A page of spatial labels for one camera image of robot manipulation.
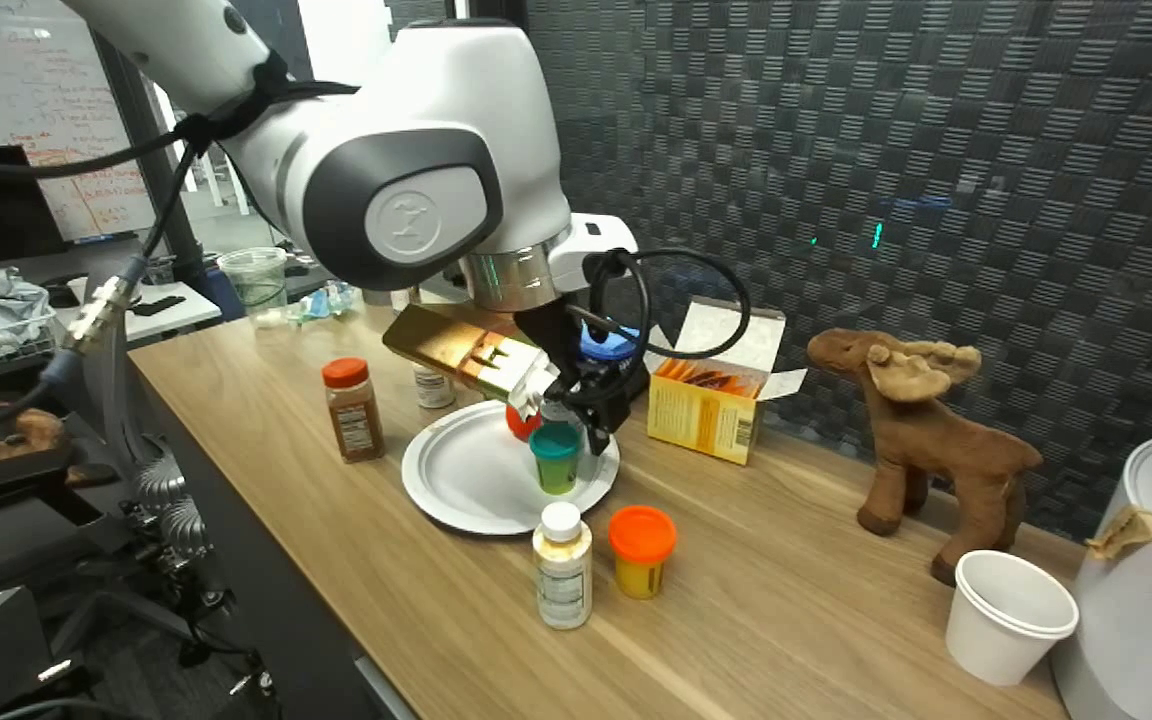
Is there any teal lid play-doh tub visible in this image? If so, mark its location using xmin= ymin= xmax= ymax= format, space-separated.
xmin=528 ymin=422 xmax=584 ymax=496

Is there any brown plush moose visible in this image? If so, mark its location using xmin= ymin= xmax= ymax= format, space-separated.
xmin=807 ymin=327 xmax=1043 ymax=583

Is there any orange lid spice jar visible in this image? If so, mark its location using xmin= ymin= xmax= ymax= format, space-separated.
xmin=321 ymin=356 xmax=386 ymax=462

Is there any clear vitamin bottle white cap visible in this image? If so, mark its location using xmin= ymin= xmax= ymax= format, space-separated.
xmin=531 ymin=499 xmax=592 ymax=627

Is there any blue cloth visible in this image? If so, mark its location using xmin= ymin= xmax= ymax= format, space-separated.
xmin=575 ymin=326 xmax=640 ymax=364

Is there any office chair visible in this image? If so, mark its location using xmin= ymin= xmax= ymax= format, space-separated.
xmin=0 ymin=261 xmax=275 ymax=720

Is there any white paper plate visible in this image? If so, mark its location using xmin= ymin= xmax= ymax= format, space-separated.
xmin=398 ymin=395 xmax=625 ymax=539

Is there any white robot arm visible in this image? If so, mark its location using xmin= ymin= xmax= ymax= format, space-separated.
xmin=64 ymin=0 xmax=644 ymax=444

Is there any white paper cup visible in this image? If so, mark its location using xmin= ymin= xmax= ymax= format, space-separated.
xmin=945 ymin=550 xmax=1081 ymax=687

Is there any large white bucket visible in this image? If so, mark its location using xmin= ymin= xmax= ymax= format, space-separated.
xmin=1051 ymin=441 xmax=1152 ymax=720

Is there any open yellow cardboard box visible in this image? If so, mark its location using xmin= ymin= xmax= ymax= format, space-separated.
xmin=648 ymin=298 xmax=805 ymax=464

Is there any orange lid play-doh tub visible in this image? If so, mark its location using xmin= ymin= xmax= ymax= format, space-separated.
xmin=607 ymin=504 xmax=680 ymax=600

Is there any red plush strawberry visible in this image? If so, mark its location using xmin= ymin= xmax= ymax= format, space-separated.
xmin=504 ymin=404 xmax=544 ymax=441

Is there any white pill bottle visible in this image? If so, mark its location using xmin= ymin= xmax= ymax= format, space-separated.
xmin=411 ymin=370 xmax=451 ymax=413

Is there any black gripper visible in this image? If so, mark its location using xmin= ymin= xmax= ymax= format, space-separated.
xmin=510 ymin=299 xmax=644 ymax=457

